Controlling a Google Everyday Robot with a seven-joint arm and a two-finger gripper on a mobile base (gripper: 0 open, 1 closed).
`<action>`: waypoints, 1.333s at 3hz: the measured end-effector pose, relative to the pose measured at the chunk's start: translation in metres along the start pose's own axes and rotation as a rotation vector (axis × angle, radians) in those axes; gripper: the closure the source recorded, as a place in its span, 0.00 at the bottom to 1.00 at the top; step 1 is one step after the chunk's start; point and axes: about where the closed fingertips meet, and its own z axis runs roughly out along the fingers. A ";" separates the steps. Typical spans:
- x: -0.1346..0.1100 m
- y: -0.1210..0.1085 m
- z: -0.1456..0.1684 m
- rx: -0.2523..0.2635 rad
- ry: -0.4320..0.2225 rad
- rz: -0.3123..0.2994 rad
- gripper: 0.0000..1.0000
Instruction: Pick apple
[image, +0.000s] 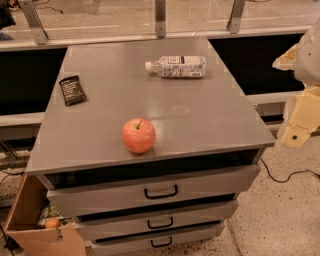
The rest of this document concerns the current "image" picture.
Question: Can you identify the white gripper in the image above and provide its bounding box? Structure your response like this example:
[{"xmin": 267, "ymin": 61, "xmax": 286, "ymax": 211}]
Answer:
[{"xmin": 272, "ymin": 20, "xmax": 320, "ymax": 148}]

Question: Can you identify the red apple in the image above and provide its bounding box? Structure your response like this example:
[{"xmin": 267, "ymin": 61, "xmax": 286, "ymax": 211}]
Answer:
[{"xmin": 121, "ymin": 118, "xmax": 156, "ymax": 154}]

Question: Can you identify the clear plastic water bottle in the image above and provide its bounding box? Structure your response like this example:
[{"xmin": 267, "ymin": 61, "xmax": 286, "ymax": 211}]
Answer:
[{"xmin": 145, "ymin": 55, "xmax": 207, "ymax": 78}]

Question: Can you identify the grey drawer cabinet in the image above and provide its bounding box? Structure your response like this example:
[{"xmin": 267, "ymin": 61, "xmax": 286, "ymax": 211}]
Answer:
[{"xmin": 25, "ymin": 36, "xmax": 277, "ymax": 256}]

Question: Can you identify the bottom grey drawer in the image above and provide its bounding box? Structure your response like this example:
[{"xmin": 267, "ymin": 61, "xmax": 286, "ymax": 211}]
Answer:
[{"xmin": 92, "ymin": 221, "xmax": 224, "ymax": 256}]

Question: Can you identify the grey drawer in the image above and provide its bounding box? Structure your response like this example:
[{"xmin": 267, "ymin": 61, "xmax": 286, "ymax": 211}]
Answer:
[
  {"xmin": 47, "ymin": 164, "xmax": 260, "ymax": 217},
  {"xmin": 75, "ymin": 200, "xmax": 238, "ymax": 241},
  {"xmin": 92, "ymin": 221, "xmax": 224, "ymax": 256}
]

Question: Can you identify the black snack bar wrapper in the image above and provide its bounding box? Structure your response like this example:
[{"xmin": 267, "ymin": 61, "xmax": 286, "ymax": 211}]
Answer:
[{"xmin": 59, "ymin": 75, "xmax": 87, "ymax": 106}]

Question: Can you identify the middle grey drawer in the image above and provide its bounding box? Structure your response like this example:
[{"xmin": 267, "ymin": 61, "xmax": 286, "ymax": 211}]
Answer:
[{"xmin": 75, "ymin": 200, "xmax": 238, "ymax": 241}]

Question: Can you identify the top grey drawer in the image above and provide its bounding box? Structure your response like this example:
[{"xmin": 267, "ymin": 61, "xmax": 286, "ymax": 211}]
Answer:
[{"xmin": 47, "ymin": 164, "xmax": 260, "ymax": 217}]

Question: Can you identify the green packet in box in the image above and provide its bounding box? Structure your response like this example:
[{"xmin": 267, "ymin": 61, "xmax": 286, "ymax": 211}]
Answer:
[{"xmin": 37, "ymin": 204, "xmax": 63, "ymax": 226}]

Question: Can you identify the small orange fruit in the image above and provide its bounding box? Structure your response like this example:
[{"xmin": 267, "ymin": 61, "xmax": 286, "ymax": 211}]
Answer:
[{"xmin": 45, "ymin": 218, "xmax": 60, "ymax": 229}]

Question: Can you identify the cardboard box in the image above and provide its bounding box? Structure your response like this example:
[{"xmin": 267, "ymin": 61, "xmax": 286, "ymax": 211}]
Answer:
[{"xmin": 4, "ymin": 174, "xmax": 86, "ymax": 256}]

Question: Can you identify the black floor cable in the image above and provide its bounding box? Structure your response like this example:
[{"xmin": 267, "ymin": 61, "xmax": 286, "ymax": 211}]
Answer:
[{"xmin": 259, "ymin": 157, "xmax": 320, "ymax": 184}]

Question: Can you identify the grey metal railing frame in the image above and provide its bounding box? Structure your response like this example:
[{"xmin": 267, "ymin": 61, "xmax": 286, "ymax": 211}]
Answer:
[{"xmin": 0, "ymin": 0, "xmax": 320, "ymax": 51}]

